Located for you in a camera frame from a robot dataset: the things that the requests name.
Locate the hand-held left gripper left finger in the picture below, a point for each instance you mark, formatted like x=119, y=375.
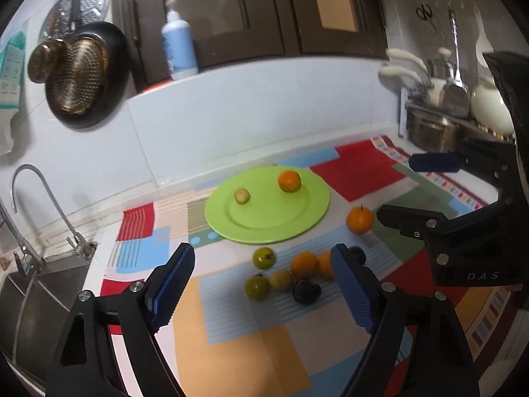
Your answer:
x=173, y=287

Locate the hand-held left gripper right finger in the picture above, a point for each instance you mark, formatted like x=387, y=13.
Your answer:
x=354, y=293

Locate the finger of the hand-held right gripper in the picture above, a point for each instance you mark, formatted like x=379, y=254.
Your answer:
x=409, y=220
x=438, y=162

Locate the dark plum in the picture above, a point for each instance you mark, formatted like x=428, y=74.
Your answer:
x=358, y=255
x=306, y=292

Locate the orange with stem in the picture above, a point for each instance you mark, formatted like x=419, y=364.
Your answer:
x=359, y=220

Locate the yellow-green round fruit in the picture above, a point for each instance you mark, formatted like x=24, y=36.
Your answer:
x=281, y=280

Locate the green round fruit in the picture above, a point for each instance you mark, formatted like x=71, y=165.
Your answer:
x=264, y=257
x=257, y=286

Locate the green plate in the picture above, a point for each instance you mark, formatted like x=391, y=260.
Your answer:
x=268, y=219

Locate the steel pot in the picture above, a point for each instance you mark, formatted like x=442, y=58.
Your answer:
x=432, y=132

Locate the metal spatula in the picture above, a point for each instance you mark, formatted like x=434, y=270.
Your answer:
x=454, y=99

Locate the white kettle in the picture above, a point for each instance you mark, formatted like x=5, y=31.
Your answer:
x=489, y=103

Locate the colourful patterned mat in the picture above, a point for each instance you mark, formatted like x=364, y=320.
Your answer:
x=231, y=347

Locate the arched steel faucet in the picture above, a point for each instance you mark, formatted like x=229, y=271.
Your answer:
x=84, y=250

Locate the small yellowish fruit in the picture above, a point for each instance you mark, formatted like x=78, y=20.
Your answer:
x=241, y=195

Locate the white rice paddle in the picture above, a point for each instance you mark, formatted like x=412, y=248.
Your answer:
x=481, y=49

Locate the steel sink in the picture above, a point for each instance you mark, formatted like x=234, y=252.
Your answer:
x=33, y=310

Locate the black scissors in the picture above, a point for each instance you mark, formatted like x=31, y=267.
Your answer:
x=423, y=11

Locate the red flat object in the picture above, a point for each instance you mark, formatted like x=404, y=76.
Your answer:
x=157, y=85

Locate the large brass strainer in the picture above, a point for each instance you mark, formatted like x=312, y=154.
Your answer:
x=82, y=74

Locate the black frying pan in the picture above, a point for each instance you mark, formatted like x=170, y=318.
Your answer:
x=115, y=62

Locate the blue white pump bottle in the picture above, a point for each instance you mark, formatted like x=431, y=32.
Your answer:
x=178, y=49

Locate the small brass strainer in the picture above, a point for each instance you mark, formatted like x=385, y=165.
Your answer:
x=43, y=62

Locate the teal white package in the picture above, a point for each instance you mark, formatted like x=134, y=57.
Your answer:
x=10, y=74

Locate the perforated steel steamer plate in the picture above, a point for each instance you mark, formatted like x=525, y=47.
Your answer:
x=93, y=4

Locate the brown wooden window frame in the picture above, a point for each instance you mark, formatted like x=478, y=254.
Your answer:
x=289, y=8

